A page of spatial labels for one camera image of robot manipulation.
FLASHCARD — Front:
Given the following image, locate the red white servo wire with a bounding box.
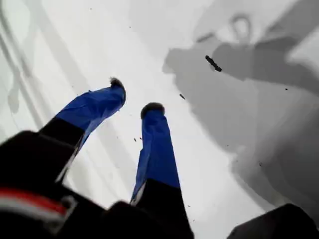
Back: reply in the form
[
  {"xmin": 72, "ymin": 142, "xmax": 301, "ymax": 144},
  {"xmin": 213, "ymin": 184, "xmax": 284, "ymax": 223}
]
[{"xmin": 0, "ymin": 186, "xmax": 78, "ymax": 222}]

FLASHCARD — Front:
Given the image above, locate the small black scrap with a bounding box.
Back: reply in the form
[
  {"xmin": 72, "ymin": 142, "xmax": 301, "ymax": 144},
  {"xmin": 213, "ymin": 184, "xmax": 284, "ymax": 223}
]
[{"xmin": 205, "ymin": 55, "xmax": 223, "ymax": 73}]

